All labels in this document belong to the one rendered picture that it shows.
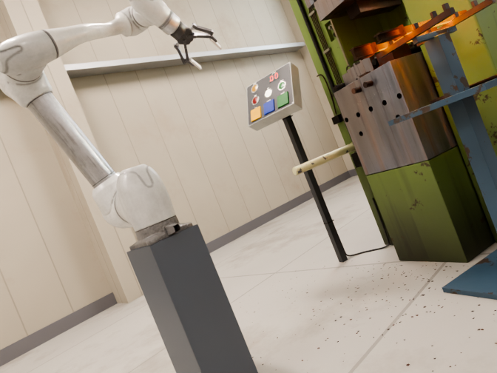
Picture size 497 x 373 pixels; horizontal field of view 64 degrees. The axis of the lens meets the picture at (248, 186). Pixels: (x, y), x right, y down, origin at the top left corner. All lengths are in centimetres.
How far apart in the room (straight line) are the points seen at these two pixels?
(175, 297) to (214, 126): 409
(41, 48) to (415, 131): 145
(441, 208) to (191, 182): 345
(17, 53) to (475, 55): 165
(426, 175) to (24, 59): 158
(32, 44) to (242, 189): 406
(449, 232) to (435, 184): 22
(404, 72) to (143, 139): 339
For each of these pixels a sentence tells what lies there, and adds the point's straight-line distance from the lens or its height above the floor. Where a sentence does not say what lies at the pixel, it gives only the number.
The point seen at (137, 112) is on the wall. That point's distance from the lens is 479.
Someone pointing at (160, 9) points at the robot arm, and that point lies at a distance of 180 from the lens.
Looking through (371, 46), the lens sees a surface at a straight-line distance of 155.
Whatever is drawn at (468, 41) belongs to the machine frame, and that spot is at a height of 86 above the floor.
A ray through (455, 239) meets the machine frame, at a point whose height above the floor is 11.
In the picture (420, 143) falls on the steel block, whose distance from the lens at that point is 182.
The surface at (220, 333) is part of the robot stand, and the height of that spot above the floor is 22.
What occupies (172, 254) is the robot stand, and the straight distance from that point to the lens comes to 136.
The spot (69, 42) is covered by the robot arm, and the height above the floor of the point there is 135.
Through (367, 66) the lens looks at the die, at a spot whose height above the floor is 96.
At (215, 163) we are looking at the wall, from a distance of 510.
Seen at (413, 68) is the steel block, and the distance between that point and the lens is 191.
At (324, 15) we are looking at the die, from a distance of 214.
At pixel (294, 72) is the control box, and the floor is 114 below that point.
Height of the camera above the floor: 69
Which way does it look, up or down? 2 degrees down
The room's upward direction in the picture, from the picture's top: 22 degrees counter-clockwise
